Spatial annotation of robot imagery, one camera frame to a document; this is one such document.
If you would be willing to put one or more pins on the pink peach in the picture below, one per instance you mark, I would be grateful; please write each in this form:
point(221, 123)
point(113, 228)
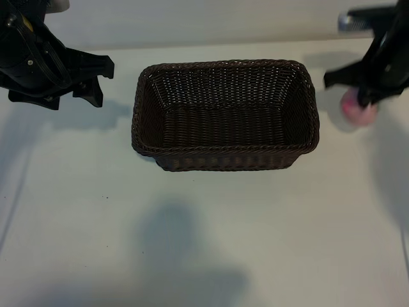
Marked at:
point(350, 108)

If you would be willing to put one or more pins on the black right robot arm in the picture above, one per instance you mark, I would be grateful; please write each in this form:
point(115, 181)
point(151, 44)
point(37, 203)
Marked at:
point(404, 16)

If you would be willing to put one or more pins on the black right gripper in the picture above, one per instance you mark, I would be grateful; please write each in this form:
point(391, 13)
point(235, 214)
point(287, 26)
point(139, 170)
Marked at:
point(390, 73)

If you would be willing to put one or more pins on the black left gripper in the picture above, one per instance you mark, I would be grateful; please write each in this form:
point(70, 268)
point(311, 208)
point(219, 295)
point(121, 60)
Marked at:
point(38, 73)

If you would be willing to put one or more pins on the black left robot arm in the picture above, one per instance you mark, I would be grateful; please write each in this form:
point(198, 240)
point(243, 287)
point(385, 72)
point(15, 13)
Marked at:
point(9, 12)

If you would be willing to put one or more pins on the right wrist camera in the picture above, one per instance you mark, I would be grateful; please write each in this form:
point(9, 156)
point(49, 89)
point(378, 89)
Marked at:
point(351, 22)

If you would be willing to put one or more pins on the dark brown wicker basket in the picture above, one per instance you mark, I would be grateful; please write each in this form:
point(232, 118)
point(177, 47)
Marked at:
point(223, 128)

